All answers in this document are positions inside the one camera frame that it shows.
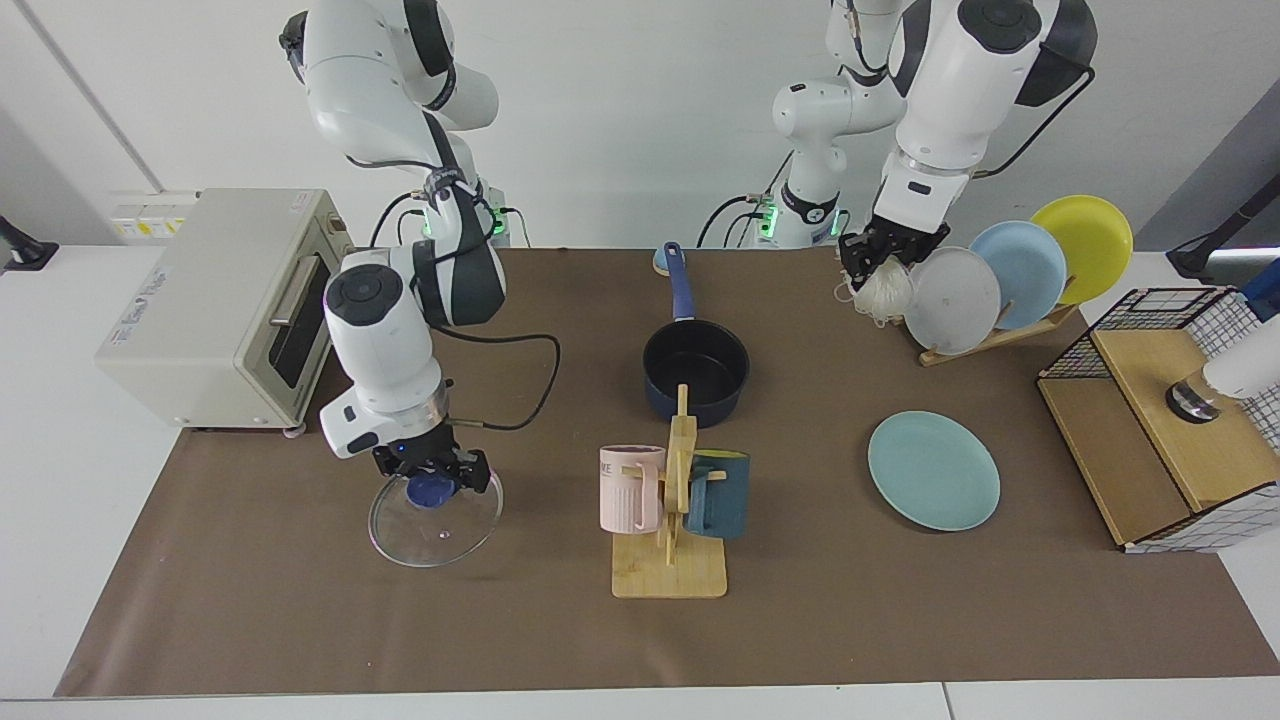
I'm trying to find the white vermicelli bundle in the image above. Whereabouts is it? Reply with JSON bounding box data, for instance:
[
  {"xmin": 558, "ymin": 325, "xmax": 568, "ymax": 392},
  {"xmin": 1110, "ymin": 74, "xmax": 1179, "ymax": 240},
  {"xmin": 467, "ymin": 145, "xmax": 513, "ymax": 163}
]
[{"xmin": 835, "ymin": 255, "xmax": 916, "ymax": 329}]

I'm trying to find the glass lid blue knob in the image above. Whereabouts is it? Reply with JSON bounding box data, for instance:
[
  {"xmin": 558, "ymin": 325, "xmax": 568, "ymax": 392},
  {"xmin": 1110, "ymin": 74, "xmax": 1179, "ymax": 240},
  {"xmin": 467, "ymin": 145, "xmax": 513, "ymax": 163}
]
[{"xmin": 367, "ymin": 470, "xmax": 504, "ymax": 569}]

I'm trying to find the white plate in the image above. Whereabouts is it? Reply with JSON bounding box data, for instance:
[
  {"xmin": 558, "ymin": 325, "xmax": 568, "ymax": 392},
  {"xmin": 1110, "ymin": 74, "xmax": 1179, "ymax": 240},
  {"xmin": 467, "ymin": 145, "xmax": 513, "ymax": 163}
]
[{"xmin": 903, "ymin": 246, "xmax": 1003, "ymax": 356}]

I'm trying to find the wooden plate rack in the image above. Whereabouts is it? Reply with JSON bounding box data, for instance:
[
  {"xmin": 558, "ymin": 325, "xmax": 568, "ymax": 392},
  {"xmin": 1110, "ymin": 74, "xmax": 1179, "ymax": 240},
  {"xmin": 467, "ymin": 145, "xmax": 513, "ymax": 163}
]
[{"xmin": 918, "ymin": 300, "xmax": 1081, "ymax": 368}]

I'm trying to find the light blue plate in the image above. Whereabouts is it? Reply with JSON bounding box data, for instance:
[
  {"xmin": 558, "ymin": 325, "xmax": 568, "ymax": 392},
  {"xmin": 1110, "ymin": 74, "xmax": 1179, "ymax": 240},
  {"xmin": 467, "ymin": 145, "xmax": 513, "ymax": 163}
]
[{"xmin": 968, "ymin": 220, "xmax": 1068, "ymax": 331}]

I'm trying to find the yellow plate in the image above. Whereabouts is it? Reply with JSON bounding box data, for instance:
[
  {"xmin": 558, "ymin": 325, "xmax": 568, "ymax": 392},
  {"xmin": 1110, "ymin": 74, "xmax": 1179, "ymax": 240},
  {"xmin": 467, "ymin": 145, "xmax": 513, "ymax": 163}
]
[{"xmin": 1030, "ymin": 195, "xmax": 1135, "ymax": 306}]

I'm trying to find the green plate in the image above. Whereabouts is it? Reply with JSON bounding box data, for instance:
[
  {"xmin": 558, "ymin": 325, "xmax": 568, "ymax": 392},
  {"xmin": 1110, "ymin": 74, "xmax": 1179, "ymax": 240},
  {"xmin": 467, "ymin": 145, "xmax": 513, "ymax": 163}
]
[{"xmin": 867, "ymin": 411, "xmax": 1002, "ymax": 533}]

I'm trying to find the brown table cloth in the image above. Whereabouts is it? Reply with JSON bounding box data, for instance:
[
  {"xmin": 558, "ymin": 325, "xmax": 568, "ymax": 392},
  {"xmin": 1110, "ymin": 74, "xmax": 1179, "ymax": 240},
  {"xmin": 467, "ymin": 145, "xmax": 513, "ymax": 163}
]
[{"xmin": 55, "ymin": 247, "xmax": 1280, "ymax": 698}]

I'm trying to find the pink ribbed cup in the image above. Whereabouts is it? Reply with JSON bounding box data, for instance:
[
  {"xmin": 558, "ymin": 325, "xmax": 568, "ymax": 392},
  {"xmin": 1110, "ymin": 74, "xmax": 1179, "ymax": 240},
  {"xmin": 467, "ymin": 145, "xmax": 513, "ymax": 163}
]
[{"xmin": 599, "ymin": 445, "xmax": 667, "ymax": 535}]

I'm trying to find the wooden cup stand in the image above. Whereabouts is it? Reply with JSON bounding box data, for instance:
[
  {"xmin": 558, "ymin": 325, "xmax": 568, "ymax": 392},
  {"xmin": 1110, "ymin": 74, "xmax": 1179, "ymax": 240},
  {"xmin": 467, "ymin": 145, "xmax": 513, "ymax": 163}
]
[{"xmin": 611, "ymin": 384, "xmax": 729, "ymax": 600}]

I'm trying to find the dark teal cup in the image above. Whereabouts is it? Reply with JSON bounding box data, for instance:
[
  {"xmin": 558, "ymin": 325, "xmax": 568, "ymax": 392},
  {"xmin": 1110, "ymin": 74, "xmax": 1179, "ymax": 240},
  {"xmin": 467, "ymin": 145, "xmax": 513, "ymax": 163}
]
[{"xmin": 684, "ymin": 450, "xmax": 751, "ymax": 541}]

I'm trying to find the pale toaster oven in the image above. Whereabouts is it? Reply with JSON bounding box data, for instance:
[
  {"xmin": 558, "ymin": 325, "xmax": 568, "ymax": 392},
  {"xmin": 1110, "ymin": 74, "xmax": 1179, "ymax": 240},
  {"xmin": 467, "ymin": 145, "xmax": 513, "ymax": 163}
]
[{"xmin": 95, "ymin": 188, "xmax": 359, "ymax": 439}]

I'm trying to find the black stand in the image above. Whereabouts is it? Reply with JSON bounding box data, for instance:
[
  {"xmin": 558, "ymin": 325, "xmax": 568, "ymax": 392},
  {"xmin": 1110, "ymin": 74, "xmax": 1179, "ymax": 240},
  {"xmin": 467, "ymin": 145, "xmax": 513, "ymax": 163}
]
[{"xmin": 1165, "ymin": 175, "xmax": 1280, "ymax": 286}]

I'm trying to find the black base cable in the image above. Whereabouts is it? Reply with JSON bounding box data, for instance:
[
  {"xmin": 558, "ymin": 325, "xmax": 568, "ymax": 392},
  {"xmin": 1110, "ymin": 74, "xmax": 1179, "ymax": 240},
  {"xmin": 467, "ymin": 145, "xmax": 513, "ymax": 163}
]
[
  {"xmin": 370, "ymin": 190, "xmax": 431, "ymax": 249},
  {"xmin": 697, "ymin": 150, "xmax": 801, "ymax": 249}
]

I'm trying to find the black pan blue handle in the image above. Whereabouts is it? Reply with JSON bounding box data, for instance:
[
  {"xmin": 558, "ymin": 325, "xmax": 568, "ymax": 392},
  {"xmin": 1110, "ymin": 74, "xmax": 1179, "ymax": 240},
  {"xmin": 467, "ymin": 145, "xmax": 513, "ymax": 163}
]
[{"xmin": 642, "ymin": 241, "xmax": 751, "ymax": 429}]

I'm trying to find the wire basket wooden floor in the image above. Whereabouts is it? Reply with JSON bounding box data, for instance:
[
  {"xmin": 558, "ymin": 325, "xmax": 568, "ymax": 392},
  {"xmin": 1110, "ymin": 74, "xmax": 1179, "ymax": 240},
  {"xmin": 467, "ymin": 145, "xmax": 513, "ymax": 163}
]
[{"xmin": 1036, "ymin": 286, "xmax": 1280, "ymax": 554}]

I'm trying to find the white wall socket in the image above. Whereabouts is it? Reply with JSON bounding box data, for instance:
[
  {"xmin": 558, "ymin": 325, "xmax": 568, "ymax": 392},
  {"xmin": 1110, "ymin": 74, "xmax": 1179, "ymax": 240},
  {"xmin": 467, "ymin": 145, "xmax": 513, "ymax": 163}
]
[{"xmin": 108, "ymin": 192, "xmax": 201, "ymax": 243}]

